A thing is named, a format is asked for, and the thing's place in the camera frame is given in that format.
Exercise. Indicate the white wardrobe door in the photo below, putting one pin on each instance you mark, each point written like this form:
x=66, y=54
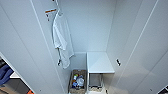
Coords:
x=23, y=40
x=146, y=53

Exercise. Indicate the white wardrobe shelf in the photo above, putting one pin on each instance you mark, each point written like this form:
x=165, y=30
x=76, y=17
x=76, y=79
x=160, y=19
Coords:
x=99, y=61

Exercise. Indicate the white wardrobe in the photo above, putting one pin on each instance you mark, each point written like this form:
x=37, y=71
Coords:
x=90, y=23

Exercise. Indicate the white shirt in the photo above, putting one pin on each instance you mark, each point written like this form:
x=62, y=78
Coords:
x=61, y=36

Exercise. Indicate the woven storage basket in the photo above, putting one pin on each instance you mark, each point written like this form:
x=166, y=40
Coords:
x=78, y=74

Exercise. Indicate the white plastic bottle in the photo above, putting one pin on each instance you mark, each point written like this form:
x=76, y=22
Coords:
x=80, y=81

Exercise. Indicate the blue packet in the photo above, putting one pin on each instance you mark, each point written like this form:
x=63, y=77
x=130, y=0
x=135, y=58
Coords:
x=74, y=84

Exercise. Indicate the white clothes hanger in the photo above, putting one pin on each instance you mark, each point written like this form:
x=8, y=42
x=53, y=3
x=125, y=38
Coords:
x=59, y=10

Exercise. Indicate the white orange warning sticker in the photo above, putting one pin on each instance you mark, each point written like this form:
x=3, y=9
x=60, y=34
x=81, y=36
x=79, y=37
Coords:
x=50, y=12

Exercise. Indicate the orange folding table frame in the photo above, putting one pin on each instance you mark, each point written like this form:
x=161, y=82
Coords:
x=30, y=92

